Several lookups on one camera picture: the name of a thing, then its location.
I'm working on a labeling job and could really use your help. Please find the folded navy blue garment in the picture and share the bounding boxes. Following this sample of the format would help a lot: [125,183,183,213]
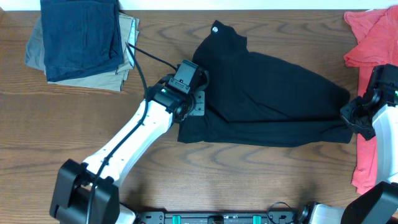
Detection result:
[40,0,123,82]

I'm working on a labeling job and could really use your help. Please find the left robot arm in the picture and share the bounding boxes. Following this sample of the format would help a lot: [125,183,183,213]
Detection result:
[49,68,210,223]

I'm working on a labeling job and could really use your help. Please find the folded khaki garment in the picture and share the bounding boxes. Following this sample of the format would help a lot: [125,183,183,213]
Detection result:
[25,12,140,91]

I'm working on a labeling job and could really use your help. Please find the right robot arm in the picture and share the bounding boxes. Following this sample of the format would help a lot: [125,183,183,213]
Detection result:
[297,64,397,224]

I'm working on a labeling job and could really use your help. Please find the coral red t-shirt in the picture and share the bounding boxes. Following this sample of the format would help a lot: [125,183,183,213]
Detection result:
[343,5,397,194]

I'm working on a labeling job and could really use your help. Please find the black t-shirt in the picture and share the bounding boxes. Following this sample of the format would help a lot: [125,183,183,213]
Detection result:
[178,21,353,147]

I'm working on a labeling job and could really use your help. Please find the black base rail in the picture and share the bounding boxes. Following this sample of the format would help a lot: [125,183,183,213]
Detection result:
[134,209,310,224]

